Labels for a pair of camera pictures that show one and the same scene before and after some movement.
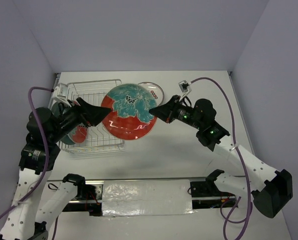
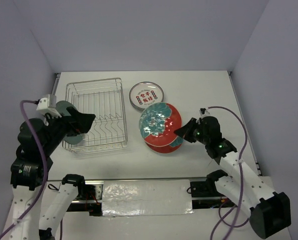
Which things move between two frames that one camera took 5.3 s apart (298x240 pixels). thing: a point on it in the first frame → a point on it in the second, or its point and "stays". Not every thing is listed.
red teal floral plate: x=79 y=135 → x=172 y=147
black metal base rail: x=207 y=194 stays
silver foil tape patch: x=149 y=197 stays
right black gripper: x=167 y=111 → x=185 y=131
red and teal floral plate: x=130 y=118 → x=157 y=122
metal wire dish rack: x=99 y=138 stays
